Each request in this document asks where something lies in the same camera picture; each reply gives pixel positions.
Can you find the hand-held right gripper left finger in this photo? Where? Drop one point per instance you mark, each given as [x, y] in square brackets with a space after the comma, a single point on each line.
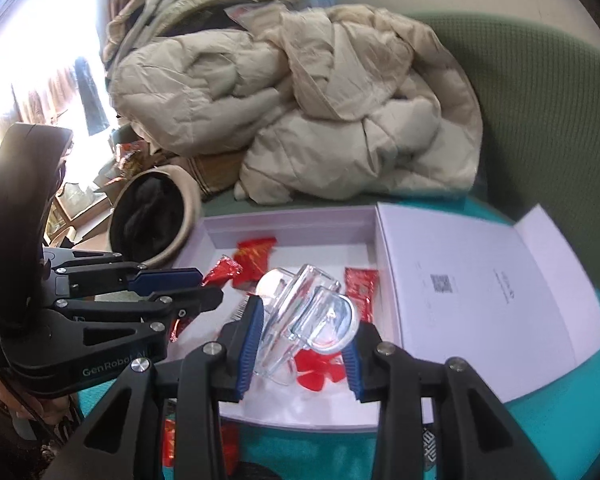
[247, 350]

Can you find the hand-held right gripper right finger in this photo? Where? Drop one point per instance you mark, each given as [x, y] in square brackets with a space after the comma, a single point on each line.
[352, 370]

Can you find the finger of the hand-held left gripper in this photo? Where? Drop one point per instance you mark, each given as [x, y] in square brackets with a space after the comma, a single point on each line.
[200, 300]
[170, 277]

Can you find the red foil packet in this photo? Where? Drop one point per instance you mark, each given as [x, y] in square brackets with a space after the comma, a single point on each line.
[220, 272]

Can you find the clear plastic toy with red fan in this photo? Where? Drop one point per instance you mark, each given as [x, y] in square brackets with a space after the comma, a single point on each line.
[305, 310]

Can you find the white cardboard box with lid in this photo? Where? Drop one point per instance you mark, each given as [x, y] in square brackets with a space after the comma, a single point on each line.
[480, 310]

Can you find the red candy packet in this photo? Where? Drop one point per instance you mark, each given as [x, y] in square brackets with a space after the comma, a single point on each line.
[252, 257]

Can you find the red sachet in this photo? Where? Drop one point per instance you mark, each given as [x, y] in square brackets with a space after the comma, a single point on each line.
[360, 287]

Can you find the beige hat with black lining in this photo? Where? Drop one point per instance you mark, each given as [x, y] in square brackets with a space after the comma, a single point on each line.
[185, 195]

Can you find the brown striped scarf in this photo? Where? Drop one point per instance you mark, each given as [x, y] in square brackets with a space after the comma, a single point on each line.
[215, 175]

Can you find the pile of wrapped candies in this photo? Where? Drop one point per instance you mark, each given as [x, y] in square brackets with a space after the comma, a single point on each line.
[130, 157]

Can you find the teal bubble mailer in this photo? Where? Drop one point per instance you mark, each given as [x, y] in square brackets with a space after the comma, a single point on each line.
[555, 410]

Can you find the beige puffer jacket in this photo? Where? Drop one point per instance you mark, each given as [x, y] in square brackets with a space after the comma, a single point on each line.
[330, 110]

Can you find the cream and black garment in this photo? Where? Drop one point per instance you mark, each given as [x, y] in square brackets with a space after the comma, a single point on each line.
[190, 5]

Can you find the green armchair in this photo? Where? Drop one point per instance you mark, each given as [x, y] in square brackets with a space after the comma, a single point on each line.
[540, 135]

